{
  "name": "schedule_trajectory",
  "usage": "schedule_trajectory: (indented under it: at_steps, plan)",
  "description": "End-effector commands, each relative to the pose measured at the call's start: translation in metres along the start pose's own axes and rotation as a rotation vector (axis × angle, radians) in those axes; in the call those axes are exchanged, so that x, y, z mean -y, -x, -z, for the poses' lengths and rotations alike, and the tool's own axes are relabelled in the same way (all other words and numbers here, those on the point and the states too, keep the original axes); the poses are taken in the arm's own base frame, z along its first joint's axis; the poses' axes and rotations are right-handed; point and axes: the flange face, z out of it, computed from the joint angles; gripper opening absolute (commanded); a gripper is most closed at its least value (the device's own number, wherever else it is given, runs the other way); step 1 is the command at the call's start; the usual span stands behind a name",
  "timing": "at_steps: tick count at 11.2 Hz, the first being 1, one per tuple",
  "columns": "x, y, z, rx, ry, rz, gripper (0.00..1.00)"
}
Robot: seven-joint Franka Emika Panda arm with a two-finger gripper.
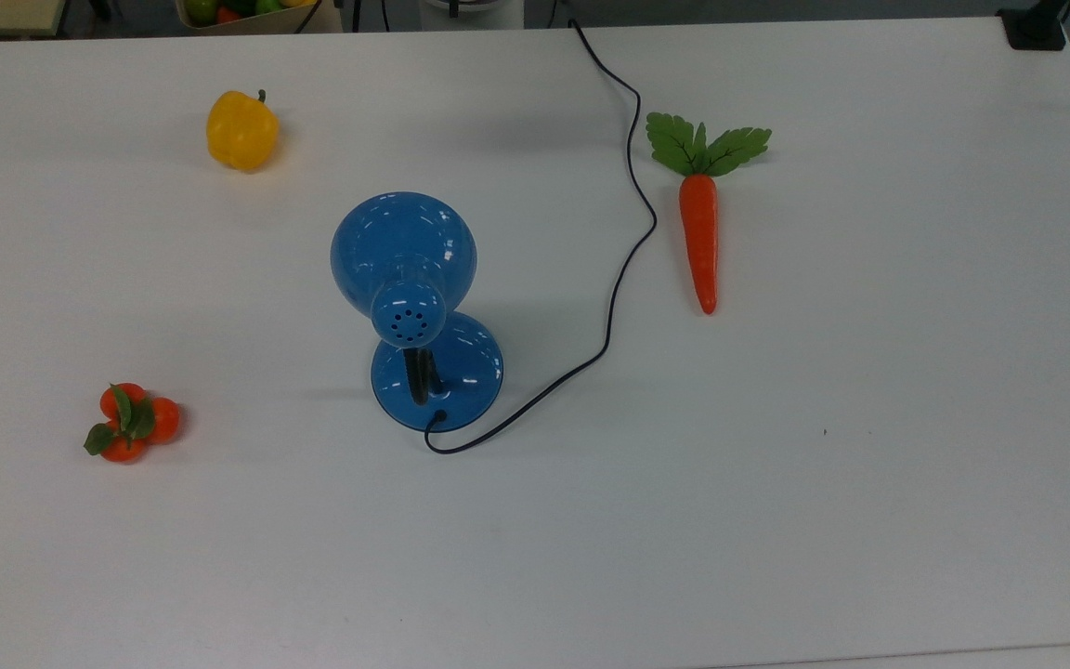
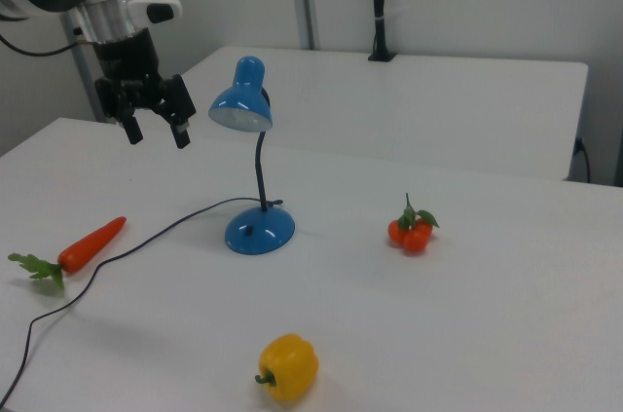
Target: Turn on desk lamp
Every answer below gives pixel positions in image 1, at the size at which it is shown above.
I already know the blue desk lamp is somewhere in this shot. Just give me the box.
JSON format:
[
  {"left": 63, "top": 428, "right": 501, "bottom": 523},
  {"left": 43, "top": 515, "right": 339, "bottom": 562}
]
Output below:
[{"left": 329, "top": 191, "right": 505, "bottom": 434}]

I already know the orange carrot with green leaves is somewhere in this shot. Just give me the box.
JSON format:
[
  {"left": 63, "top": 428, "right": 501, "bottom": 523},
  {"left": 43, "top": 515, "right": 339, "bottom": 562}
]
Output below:
[{"left": 645, "top": 111, "right": 773, "bottom": 316}]

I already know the yellow bell pepper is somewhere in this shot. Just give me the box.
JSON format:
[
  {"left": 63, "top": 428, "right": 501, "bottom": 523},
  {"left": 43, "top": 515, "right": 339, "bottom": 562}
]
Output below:
[{"left": 205, "top": 88, "right": 281, "bottom": 174}]

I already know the mandarin cluster with leaves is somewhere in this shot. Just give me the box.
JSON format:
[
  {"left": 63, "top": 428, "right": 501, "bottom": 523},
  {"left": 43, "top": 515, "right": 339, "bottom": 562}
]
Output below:
[{"left": 83, "top": 382, "right": 182, "bottom": 465}]

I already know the beige bin with fruit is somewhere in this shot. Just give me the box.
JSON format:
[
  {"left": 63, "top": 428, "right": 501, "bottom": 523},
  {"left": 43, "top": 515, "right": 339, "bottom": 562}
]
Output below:
[{"left": 175, "top": 0, "right": 323, "bottom": 36}]

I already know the black table clamp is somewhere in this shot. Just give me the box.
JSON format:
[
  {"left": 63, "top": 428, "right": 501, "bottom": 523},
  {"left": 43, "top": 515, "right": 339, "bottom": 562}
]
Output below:
[{"left": 998, "top": 0, "right": 1070, "bottom": 52}]

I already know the black lamp power cord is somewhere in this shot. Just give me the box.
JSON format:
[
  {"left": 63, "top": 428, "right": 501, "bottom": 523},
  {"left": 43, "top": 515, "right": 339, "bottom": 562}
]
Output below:
[{"left": 424, "top": 18, "right": 659, "bottom": 456}]

